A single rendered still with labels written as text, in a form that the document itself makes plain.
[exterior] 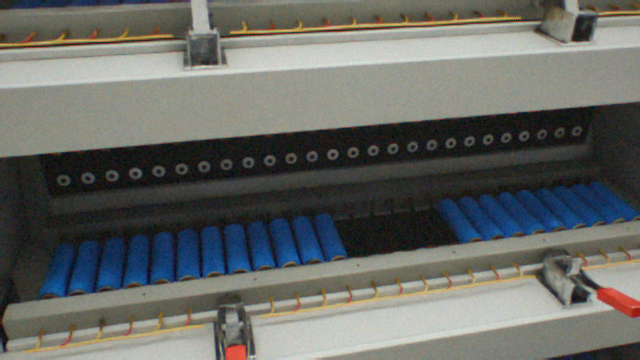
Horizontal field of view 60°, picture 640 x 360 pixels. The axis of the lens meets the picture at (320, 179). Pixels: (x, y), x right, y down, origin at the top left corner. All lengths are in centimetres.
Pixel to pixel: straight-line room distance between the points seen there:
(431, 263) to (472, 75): 15
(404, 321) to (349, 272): 6
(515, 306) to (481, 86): 18
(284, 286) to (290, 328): 3
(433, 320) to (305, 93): 20
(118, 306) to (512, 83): 33
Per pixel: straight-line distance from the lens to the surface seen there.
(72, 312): 44
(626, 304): 43
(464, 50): 41
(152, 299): 43
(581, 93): 46
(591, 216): 57
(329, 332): 42
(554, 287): 49
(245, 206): 52
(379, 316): 44
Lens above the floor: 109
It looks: 10 degrees down
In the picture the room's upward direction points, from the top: 4 degrees counter-clockwise
